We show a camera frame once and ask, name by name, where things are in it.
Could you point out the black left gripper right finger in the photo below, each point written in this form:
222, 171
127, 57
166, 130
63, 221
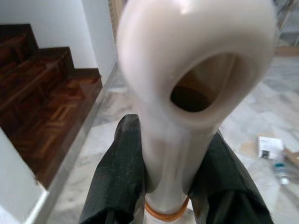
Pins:
224, 182

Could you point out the small open cardboard box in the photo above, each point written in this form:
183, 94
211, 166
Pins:
293, 156

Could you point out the clear plastic bottle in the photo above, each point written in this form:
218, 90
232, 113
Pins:
283, 173

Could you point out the small white paper box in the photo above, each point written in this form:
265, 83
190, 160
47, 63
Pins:
269, 145

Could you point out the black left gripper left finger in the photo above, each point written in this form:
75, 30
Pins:
116, 168

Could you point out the long brown cardboard box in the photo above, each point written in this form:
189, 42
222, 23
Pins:
288, 51

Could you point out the dark wooden staircase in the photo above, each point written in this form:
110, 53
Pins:
35, 93

